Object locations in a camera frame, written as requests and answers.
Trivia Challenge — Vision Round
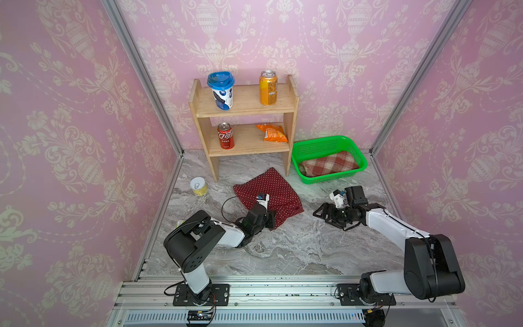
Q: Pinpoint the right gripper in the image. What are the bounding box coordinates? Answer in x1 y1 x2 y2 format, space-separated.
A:
313 202 355 228

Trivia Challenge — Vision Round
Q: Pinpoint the red polka dot skirt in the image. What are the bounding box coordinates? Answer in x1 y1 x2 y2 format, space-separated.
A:
233 168 304 229

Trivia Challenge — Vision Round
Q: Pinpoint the red plaid skirt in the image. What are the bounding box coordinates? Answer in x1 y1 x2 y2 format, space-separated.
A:
298 151 359 177

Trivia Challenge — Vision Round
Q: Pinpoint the green plastic basket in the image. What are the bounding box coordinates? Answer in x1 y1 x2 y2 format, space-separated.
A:
291 136 368 185

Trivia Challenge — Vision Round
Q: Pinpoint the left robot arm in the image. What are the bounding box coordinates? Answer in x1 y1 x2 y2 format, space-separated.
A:
163 203 276 305

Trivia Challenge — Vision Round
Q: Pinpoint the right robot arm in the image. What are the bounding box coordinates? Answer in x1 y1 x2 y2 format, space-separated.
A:
313 186 466 305

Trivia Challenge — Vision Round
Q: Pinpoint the small yellow tin can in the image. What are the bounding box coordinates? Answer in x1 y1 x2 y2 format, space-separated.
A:
190 177 208 196

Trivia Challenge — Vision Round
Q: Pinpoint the orange snack bag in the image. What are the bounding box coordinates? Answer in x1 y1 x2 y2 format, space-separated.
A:
256 124 288 143

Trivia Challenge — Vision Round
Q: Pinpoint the red cola can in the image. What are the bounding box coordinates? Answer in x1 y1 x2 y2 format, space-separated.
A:
217 123 234 150

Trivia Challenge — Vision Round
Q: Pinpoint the black connector box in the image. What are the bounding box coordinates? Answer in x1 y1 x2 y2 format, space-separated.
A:
363 309 385 327

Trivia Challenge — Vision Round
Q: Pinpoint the small black circuit board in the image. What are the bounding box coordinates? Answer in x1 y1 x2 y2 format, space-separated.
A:
187 310 215 324

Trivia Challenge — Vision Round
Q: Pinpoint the wooden two-tier shelf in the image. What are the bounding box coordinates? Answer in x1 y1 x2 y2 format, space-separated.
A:
188 75 300 183

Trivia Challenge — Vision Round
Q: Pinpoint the orange soda can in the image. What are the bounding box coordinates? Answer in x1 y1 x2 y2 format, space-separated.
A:
260 70 278 106

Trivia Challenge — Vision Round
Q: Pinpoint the blue lidded cup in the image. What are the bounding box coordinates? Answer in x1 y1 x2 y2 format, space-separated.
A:
207 72 235 111

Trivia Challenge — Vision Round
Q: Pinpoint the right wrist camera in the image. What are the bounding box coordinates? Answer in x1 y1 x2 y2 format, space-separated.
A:
329 189 345 208

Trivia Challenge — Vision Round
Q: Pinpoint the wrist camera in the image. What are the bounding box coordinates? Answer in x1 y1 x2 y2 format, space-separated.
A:
256 193 270 210
329 189 345 208

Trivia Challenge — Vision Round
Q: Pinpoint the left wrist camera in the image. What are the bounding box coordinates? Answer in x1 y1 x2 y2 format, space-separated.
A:
256 193 270 210

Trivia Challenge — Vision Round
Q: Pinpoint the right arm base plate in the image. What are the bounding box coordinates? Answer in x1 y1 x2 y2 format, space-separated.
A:
335 283 397 307

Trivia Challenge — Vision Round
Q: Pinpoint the aluminium front rail frame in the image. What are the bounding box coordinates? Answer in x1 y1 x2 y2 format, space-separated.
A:
107 275 467 326

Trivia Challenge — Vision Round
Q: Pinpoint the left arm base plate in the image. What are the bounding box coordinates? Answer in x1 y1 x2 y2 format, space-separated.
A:
172 283 230 307

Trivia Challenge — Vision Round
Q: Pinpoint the right aluminium corner post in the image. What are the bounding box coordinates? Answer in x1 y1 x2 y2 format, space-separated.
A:
369 0 472 158

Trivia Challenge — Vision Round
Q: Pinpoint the aluminium corner post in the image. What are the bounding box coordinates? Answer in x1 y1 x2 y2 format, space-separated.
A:
369 0 472 158
101 0 184 158

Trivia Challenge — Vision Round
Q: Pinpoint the left aluminium corner post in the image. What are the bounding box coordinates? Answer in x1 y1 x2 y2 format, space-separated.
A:
101 0 184 158

